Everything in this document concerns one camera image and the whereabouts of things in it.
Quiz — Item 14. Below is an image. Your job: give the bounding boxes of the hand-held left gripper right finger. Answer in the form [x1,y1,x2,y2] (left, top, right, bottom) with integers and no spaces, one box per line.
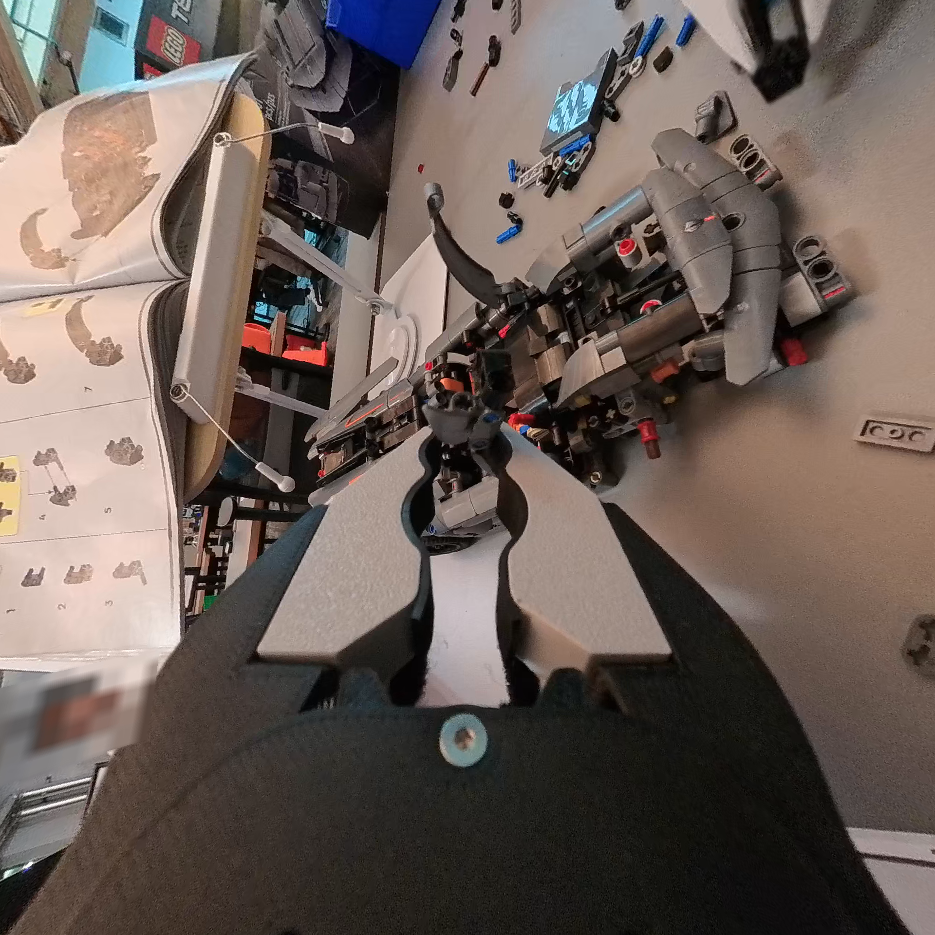
[493,424,673,706]

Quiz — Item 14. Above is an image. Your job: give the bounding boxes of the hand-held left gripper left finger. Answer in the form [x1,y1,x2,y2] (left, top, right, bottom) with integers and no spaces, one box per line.
[256,427,439,706]

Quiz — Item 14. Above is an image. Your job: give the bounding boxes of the small grey lego sub-assembly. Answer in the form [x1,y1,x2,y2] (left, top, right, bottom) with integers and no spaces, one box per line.
[422,391,505,448]

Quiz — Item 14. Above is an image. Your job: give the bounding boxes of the grey lego car model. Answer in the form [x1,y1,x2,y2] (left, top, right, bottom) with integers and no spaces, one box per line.
[303,128,856,560]

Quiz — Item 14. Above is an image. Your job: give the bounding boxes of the grey lego panel piece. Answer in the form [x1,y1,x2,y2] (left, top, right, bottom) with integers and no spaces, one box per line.
[694,91,736,144]

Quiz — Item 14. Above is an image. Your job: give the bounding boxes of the blue printed lego tile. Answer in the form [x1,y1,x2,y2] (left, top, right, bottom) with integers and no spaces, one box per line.
[541,50,619,156]

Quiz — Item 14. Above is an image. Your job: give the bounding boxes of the scattered loose lego pieces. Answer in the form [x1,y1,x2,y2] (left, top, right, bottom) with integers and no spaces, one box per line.
[438,0,698,213]

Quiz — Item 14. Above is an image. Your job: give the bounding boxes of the lego instruction booklet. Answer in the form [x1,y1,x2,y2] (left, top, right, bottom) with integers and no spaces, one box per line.
[0,55,260,655]

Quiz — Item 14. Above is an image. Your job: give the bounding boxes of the grey flat lego plate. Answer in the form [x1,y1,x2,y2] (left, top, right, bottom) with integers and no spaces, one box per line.
[853,415,935,451]

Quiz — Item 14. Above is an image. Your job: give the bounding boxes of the dark grey lego connector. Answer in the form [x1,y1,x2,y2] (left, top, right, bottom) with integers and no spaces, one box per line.
[902,614,935,669]

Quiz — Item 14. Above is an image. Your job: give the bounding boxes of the black lego set box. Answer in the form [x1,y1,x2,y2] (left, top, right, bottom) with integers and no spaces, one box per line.
[135,0,399,238]

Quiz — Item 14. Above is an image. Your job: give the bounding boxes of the dark shelving unit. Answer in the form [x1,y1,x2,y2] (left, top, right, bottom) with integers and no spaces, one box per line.
[179,153,388,622]

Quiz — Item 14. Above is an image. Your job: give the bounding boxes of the wooden book stand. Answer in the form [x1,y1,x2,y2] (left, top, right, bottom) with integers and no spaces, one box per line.
[171,91,355,498]

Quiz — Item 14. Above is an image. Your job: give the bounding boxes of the blue storage bin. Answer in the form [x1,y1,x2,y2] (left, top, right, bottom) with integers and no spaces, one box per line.
[325,0,443,70]

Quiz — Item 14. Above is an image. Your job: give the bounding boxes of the white plastic tray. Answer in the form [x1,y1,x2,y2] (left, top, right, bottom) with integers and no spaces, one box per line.
[847,825,935,935]

